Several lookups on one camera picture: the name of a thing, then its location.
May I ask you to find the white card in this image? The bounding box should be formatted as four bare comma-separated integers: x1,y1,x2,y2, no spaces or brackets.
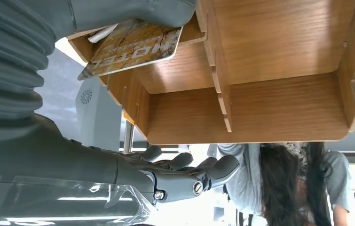
87,24,118,44

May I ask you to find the person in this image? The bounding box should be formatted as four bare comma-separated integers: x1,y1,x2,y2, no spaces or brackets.
217,142,352,226

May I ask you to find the grey kiosk stand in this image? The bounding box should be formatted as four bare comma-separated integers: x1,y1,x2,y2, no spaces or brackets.
75,77,123,153

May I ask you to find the wooden compartment box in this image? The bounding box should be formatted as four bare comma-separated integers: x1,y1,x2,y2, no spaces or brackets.
66,0,355,145

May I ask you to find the chrome stanchion post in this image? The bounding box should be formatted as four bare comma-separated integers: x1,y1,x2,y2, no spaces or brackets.
122,120,135,154

